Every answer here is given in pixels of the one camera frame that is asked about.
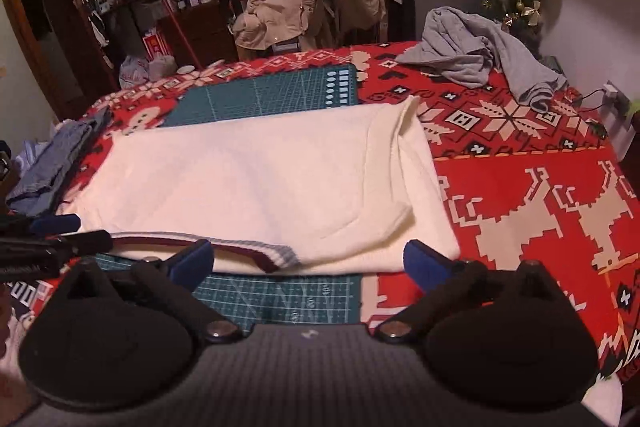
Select red patterned blanket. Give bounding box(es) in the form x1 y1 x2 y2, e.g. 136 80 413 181
0 41 640 383

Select blue jeans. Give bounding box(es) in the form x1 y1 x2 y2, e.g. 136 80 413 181
7 107 115 214

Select wooden drawer cabinet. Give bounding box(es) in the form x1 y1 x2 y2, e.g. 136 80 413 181
160 2 238 68

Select red cardboard box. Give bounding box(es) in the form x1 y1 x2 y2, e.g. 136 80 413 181
142 32 173 58

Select wall socket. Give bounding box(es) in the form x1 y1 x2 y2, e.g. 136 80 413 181
602 82 632 114

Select grey sweater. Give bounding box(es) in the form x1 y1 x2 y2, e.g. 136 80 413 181
395 7 568 112

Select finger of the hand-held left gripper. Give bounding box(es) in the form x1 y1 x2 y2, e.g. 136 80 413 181
0 230 115 258
0 213 82 238

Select grey plastic bag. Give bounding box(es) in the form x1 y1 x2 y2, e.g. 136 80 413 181
147 54 178 78

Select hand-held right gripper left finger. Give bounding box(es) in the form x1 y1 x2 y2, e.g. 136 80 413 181
47 239 245 342

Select red broom stick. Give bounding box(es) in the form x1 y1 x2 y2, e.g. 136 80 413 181
155 0 201 70

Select green cutting mat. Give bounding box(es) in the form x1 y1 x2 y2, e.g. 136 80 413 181
95 63 363 333

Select wooden door frame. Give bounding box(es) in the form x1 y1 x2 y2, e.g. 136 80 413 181
0 0 121 118

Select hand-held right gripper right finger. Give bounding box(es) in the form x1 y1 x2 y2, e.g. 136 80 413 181
374 239 576 342

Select white knit vest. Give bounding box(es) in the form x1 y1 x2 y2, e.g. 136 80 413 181
62 96 461 275

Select white fleece pink print clothing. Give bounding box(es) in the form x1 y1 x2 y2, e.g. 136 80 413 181
0 302 41 413

